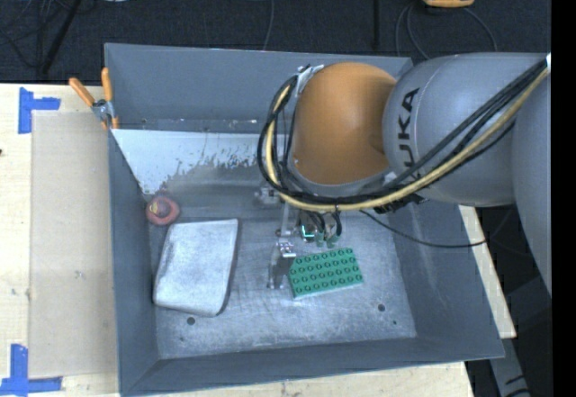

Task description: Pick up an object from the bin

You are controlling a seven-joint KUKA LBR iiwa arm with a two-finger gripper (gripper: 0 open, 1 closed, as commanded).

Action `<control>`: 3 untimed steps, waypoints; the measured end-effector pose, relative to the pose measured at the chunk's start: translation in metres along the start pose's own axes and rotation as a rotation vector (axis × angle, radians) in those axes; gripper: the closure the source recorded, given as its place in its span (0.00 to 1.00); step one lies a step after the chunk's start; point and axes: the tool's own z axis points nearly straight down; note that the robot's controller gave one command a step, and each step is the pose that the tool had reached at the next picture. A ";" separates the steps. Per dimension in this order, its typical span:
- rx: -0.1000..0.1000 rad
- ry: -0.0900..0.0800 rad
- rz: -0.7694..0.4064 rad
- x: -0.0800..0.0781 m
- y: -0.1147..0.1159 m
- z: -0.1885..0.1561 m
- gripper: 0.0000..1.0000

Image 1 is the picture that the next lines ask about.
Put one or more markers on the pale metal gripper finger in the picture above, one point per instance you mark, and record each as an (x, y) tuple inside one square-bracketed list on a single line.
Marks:
[(285, 219), (280, 267)]

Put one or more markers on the white folded cloth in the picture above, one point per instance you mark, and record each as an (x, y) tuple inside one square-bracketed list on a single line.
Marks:
[(195, 267)]

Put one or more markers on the grey metal bin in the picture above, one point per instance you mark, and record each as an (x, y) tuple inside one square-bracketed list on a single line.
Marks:
[(315, 327)]

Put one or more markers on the pale brown cardboard board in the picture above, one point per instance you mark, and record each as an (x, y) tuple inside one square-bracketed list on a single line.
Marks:
[(67, 251)]

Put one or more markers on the red and yellow round toy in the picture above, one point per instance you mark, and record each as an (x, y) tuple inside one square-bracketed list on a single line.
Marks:
[(162, 210)]

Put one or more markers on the green studded flat block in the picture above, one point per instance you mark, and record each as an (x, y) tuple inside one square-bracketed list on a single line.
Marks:
[(325, 273)]

